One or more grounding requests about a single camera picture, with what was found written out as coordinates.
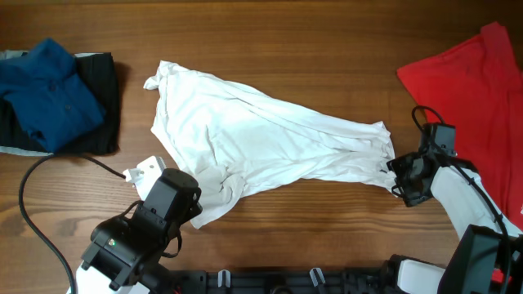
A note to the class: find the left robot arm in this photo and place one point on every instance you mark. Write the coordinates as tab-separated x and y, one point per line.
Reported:
125	252

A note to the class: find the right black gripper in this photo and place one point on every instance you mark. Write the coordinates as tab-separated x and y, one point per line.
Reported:
403	175

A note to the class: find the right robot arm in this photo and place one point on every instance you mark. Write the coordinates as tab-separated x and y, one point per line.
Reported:
488	258

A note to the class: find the white t-shirt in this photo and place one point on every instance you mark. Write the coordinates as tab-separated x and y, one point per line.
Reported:
236	141

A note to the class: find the red t-shirt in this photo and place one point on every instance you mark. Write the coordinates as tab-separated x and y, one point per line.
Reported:
477	87

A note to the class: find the black folded garment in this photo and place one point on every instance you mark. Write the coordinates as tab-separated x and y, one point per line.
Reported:
98	72

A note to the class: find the blue folded shirt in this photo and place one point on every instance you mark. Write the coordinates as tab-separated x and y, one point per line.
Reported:
51	102

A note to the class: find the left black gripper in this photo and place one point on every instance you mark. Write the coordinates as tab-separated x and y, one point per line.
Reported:
192	208

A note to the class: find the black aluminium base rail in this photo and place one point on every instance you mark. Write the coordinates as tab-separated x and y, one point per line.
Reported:
312	281

